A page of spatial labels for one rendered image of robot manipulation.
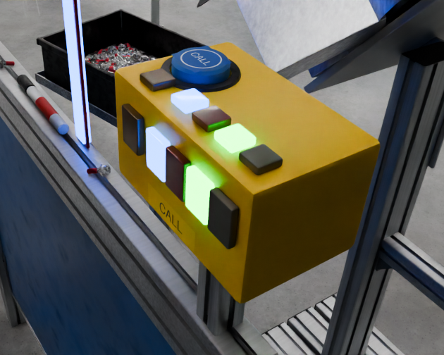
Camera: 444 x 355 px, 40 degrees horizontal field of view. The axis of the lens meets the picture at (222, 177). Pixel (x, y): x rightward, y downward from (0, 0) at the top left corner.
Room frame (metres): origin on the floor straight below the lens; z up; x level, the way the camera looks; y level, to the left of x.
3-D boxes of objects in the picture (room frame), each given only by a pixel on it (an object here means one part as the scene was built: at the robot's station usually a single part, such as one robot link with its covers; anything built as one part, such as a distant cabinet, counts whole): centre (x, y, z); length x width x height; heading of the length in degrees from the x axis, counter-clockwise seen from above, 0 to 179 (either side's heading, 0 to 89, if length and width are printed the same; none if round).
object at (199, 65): (0.37, 0.02, 1.08); 0.04 x 0.04 x 0.02
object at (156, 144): (0.31, 0.04, 1.04); 0.02 x 0.01 x 0.03; 38
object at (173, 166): (0.29, 0.03, 1.04); 0.02 x 0.01 x 0.03; 38
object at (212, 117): (0.31, 0.01, 1.08); 0.02 x 0.02 x 0.01; 38
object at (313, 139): (0.34, -0.01, 1.02); 0.16 x 0.10 x 0.11; 38
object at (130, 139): (0.34, 0.06, 1.04); 0.02 x 0.01 x 0.03; 38
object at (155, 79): (0.35, 0.05, 1.08); 0.02 x 0.02 x 0.01; 38
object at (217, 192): (0.26, 0.00, 1.04); 0.02 x 0.01 x 0.03; 38
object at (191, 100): (0.33, 0.02, 1.08); 0.02 x 0.02 x 0.01; 38
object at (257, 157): (0.27, -0.02, 1.08); 0.02 x 0.02 x 0.01; 38
